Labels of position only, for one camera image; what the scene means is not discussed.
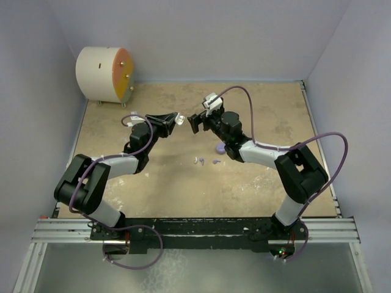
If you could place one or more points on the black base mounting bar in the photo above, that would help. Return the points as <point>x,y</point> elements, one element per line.
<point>257,234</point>

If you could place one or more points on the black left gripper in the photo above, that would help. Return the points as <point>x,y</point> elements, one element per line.
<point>169,120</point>

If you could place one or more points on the purple earbud charging case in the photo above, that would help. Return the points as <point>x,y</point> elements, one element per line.
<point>220,148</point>

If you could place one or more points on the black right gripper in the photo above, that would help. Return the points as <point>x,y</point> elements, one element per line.
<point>195,120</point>

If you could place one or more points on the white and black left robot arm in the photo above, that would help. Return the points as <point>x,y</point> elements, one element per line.
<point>83,184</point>

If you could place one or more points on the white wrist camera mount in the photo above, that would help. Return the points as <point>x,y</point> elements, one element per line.
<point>212,103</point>
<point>133,119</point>

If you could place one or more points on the white cylinder with orange face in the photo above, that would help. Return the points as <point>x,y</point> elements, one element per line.
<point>105,74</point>

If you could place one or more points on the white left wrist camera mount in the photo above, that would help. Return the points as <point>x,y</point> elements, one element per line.
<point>133,119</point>

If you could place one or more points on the white earbud charging case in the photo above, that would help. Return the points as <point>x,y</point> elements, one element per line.
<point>179,119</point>

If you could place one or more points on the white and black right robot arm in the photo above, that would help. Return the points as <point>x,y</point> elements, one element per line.
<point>300,172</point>

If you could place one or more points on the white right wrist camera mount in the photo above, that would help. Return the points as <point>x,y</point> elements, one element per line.
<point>212,103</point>

